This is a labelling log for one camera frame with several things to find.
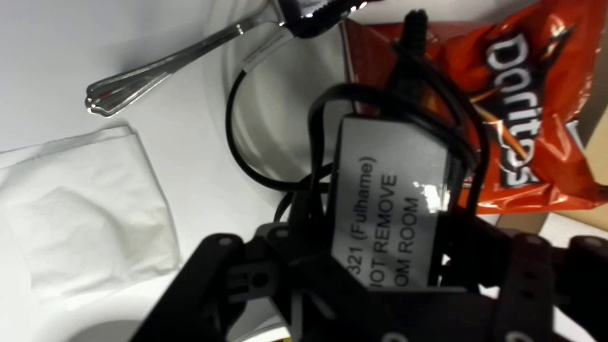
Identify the red Doritos chip bag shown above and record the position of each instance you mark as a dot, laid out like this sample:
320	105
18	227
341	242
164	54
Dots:
538	96

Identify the black charger with white label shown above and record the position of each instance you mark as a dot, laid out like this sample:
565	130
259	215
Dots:
390	210

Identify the metal spoon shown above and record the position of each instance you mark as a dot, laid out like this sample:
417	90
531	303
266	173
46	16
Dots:
164	67

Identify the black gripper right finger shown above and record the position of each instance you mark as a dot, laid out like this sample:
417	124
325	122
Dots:
468	253

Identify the white paper napkin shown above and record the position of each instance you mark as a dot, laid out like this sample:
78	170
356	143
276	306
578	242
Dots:
82	210

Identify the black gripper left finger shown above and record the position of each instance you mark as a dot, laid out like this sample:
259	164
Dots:
310	229

